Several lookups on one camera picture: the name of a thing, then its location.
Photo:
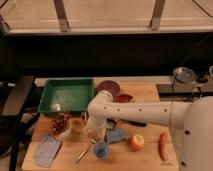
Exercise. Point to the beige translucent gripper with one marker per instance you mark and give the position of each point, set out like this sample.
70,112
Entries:
96,133

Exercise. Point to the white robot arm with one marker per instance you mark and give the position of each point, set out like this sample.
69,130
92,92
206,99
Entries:
194,118

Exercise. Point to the orange-red bowl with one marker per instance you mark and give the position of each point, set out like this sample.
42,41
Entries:
123,98

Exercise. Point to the purple bowl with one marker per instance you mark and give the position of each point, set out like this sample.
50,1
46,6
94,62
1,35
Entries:
110,86

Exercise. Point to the grey metal bowl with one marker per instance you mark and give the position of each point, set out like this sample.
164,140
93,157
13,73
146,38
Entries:
184,75

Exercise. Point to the blue plastic cup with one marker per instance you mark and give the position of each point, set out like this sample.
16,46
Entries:
101,149

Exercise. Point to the blue sponge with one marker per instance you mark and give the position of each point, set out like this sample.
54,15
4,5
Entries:
116,135

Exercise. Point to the small metal cup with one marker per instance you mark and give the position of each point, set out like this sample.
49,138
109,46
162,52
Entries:
84,116

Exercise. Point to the bunch of red grapes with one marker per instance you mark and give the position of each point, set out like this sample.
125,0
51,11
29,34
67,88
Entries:
61,125

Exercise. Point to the orange-yellow apple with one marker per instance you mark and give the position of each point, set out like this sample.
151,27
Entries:
137,142

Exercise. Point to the blue-grey cloth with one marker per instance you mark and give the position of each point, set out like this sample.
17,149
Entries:
46,151

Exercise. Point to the green plastic tray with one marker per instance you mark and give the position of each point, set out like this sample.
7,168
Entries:
71,95

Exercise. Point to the orange carrot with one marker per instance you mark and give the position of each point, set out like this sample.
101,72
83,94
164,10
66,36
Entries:
162,144

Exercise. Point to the black chair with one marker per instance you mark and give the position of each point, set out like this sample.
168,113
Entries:
12,129

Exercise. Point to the black handled kitchen tool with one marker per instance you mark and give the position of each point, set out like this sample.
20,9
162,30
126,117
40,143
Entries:
111,124

